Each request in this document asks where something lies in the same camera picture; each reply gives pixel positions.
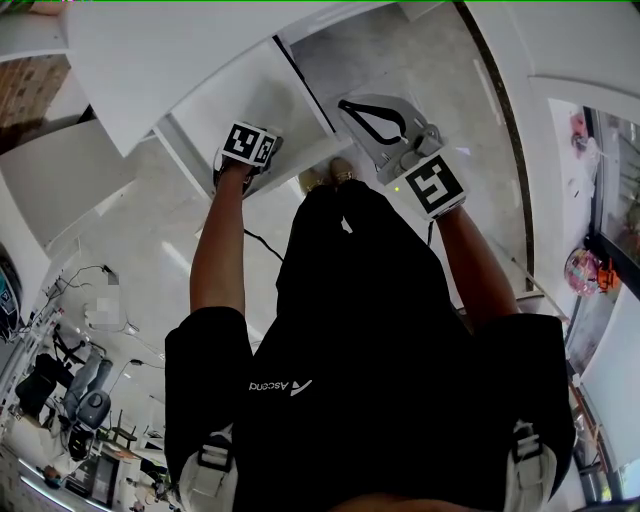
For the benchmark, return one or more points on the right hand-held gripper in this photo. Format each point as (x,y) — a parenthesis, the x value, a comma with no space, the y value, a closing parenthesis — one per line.
(435,185)

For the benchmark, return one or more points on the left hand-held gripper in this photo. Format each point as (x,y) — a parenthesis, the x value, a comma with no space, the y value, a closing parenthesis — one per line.
(247,142)

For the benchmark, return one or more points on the person's left forearm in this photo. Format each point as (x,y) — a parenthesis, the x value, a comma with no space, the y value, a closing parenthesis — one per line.
(220,250)

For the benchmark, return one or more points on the person's right forearm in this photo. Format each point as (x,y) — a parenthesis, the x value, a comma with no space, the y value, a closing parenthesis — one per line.
(480,270)

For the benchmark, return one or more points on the person's right tan shoe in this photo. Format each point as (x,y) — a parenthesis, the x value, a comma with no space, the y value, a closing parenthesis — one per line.
(342,170)

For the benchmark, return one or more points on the person's tan shoe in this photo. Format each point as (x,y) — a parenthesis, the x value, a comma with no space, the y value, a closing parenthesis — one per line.
(342,170)
(312,180)

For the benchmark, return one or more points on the person's left tan shoe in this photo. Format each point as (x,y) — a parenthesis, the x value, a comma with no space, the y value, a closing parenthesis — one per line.
(312,180)

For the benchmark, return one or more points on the white desk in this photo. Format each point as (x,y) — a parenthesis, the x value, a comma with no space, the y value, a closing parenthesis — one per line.
(175,55)

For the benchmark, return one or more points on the person's black shirt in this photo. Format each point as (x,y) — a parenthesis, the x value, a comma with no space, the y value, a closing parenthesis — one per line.
(375,360)

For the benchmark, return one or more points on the glass display cabinet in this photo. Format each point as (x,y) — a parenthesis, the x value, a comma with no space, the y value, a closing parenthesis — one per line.
(617,190)

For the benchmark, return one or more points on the pink toy bag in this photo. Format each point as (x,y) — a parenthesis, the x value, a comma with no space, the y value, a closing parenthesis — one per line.
(582,272)

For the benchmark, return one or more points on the orange toy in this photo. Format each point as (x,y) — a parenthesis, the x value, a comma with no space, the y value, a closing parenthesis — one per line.
(609,277)

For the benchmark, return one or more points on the round blue patterned disc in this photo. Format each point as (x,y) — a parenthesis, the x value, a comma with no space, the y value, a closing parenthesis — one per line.
(7,295)

